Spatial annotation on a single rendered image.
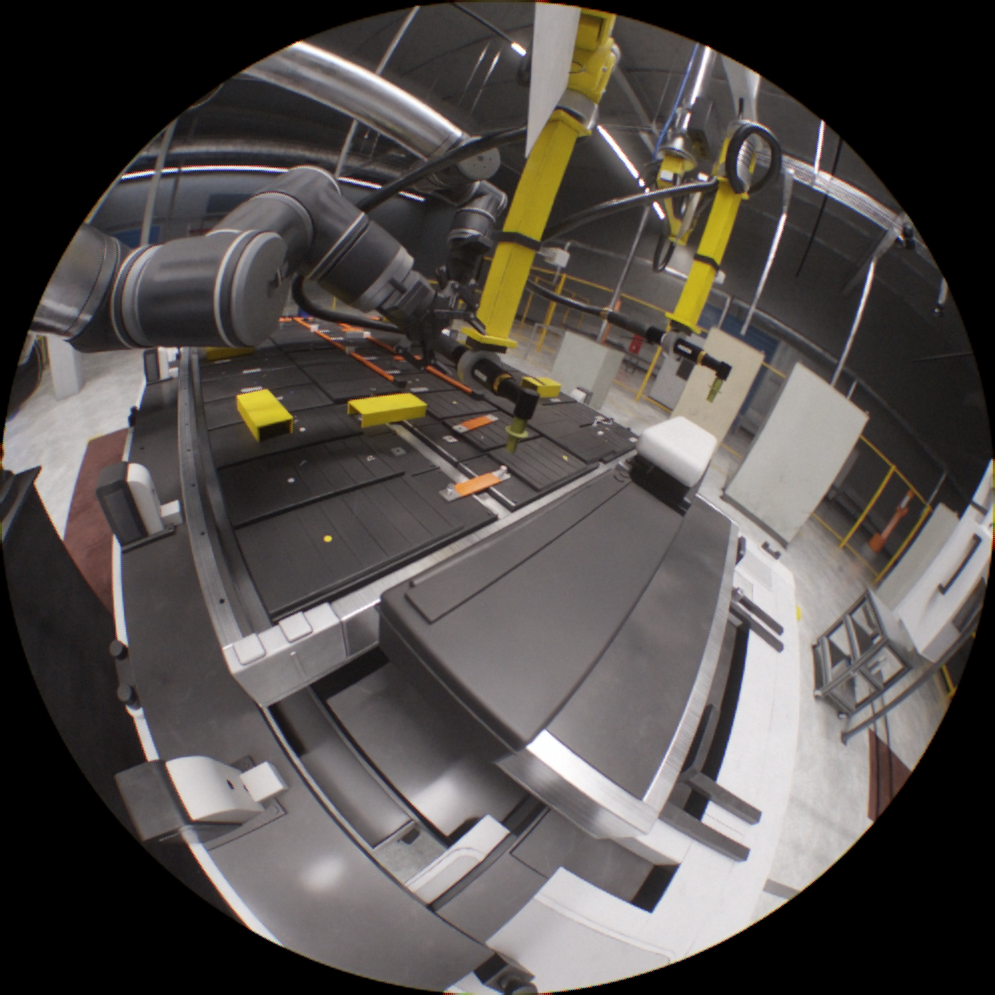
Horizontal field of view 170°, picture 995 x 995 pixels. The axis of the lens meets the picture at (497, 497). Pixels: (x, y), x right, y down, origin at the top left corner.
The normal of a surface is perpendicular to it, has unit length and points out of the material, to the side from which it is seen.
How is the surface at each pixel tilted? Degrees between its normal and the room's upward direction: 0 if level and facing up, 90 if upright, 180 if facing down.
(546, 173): 90
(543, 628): 0
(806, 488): 90
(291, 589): 0
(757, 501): 90
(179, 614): 0
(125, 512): 90
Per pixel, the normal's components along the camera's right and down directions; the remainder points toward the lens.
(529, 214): 0.51, 0.61
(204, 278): 0.24, 0.40
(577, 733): 0.28, -0.78
